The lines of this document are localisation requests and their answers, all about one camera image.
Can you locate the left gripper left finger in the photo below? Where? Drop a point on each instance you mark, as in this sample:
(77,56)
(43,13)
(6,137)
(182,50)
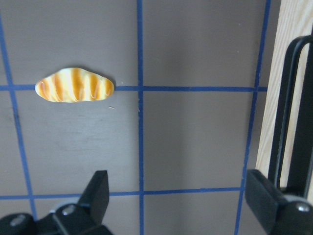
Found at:
(81,218)

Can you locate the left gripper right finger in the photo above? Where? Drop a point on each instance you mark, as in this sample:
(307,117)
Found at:
(278,213)

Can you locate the wooden drawer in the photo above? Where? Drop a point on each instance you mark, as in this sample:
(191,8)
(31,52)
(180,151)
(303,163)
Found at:
(288,20)

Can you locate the toy bread loaf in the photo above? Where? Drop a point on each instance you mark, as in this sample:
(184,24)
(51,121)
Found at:
(71,85)

